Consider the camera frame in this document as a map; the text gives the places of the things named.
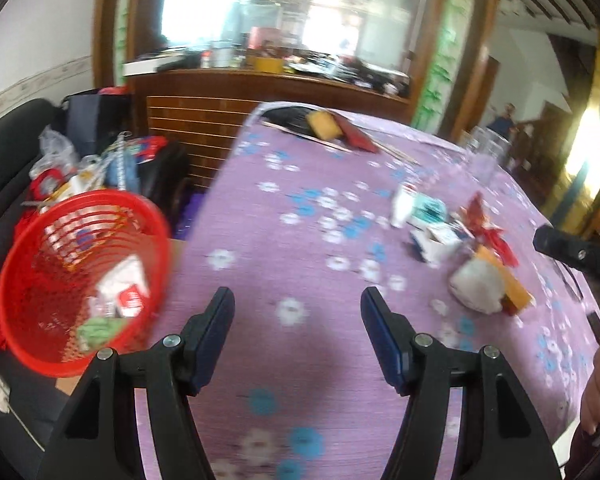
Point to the red plastic basket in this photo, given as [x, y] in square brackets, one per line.
[40, 310]

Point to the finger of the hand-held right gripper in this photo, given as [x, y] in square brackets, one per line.
[570, 252]

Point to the white tissue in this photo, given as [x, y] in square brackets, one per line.
[475, 285]

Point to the clear glass mug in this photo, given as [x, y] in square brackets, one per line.
[485, 160]

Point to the teal and white box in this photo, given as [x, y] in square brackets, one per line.
[430, 209]

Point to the wrapped wooden chopsticks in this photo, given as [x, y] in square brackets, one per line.
[397, 154]

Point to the red and blue printed bag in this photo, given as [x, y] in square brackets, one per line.
[147, 147]

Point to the small wooden stick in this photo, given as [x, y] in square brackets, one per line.
[305, 136]

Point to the gold mirrored pillar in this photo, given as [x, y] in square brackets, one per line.
[595, 160]

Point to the wood framed glass partition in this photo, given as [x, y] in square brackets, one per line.
[280, 10]

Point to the red plastic bag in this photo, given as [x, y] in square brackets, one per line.
[112, 91]

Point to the dark flat case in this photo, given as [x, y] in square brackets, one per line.
[290, 116]

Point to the white box with red label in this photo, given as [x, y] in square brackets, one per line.
[125, 280]

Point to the blue and white striped packet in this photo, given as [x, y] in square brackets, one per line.
[119, 170]

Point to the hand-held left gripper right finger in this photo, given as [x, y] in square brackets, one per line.
[380, 335]

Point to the clear plastic bag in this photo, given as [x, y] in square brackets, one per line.
[55, 150]

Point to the black sofa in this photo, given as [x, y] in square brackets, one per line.
[5, 170]

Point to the purple floral tablecloth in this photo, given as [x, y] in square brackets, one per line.
[305, 220]

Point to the yellow box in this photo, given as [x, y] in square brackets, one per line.
[267, 64]

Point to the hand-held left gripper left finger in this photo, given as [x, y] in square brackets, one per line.
[212, 340]

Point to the dark fabric bag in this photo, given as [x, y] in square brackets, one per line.
[95, 120]

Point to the small white bottle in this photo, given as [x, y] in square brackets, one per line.
[401, 205]

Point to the white and blue carton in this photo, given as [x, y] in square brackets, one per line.
[437, 245]

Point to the white printed packet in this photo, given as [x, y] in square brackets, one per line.
[75, 237]

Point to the black backpack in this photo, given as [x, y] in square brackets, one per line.
[165, 180]

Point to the yellow snack packet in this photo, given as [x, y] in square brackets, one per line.
[516, 291]

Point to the green bamboo wall painting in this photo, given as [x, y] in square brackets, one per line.
[122, 15]
[442, 75]

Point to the wooden counter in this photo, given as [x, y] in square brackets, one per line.
[190, 125]

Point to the white flat box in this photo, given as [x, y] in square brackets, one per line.
[150, 64]

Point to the red and white packet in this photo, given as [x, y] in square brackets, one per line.
[47, 183]

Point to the white round tin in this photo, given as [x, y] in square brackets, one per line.
[221, 56]

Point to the green crumpled wrapper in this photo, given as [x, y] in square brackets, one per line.
[99, 332]

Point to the red cardboard box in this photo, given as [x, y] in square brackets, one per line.
[485, 227]

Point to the dark red packet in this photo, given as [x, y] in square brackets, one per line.
[357, 136]

